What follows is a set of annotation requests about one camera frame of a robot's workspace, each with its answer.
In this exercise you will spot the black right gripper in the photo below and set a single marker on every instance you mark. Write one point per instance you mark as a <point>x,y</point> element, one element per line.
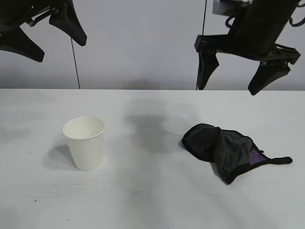
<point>255,40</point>

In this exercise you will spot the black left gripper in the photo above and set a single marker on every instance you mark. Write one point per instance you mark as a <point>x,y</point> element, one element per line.
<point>21,12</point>

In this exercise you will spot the dark gray cloth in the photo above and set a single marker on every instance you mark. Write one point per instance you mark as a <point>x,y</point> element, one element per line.
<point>214,145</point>

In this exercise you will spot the white paper cup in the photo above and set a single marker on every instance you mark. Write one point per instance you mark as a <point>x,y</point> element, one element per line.
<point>87,150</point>

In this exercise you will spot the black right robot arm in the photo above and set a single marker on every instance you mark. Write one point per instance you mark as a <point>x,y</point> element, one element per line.
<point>269,10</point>

